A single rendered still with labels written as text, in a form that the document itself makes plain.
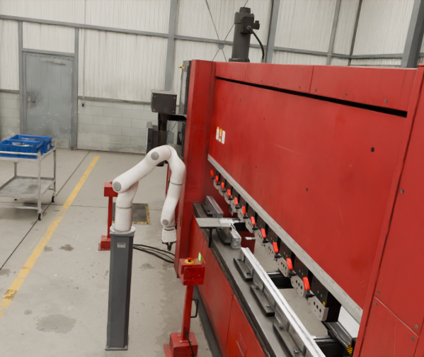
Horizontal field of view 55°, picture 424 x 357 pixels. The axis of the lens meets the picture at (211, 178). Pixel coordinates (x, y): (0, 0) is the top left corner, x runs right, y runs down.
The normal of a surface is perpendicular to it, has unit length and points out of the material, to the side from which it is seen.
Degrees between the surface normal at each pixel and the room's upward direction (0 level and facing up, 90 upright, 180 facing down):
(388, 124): 90
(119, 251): 90
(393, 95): 90
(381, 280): 90
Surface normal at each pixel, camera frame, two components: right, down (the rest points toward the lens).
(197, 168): 0.22, 0.28
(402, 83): -0.97, -0.04
